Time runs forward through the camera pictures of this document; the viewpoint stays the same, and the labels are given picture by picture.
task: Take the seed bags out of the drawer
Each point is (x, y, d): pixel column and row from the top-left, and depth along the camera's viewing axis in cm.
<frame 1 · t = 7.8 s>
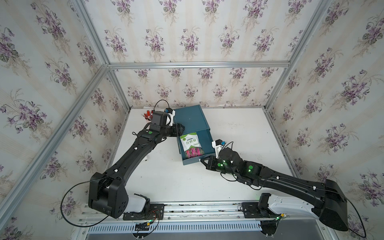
left hand: (181, 128, 81), fingers open
right hand: (201, 161, 72), fingers closed
teal drawer cabinet: (194, 120, 86), point 22 cm above the table
teal top drawer: (205, 139, 84), point 17 cm above the table
green white seed bag: (191, 145, 82), point 16 cm above the table

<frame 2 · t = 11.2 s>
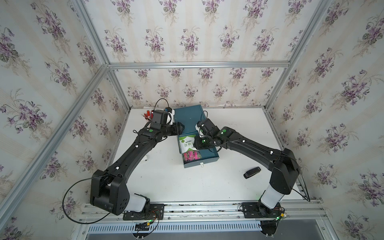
left hand: (182, 128, 82), fingers open
right hand: (195, 145, 81), fingers closed
the named things where they were.

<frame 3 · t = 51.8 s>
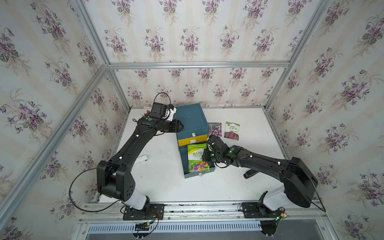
left hand: (180, 128, 82), fingers open
right hand: (202, 157, 83), fingers closed
green white seed bag: (232, 130, 107), point 2 cm above the table
yellow middle drawer: (193, 140, 87), point 13 cm above the table
bright green seed bag: (196, 163, 84), point 8 cm above the table
pink flower seed bag: (214, 128, 108), point 2 cm above the table
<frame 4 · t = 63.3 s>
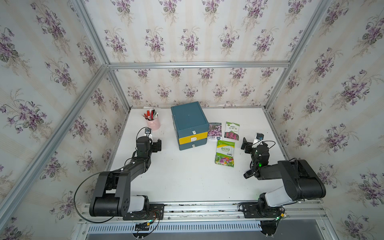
left hand: (152, 139, 91), fingers open
right hand: (254, 139, 91), fingers open
yellow middle drawer: (194, 137, 88), point 14 cm above the table
bright green seed bag: (224, 153, 96), on the table
pink pen cup: (154, 124, 103), point 7 cm above the table
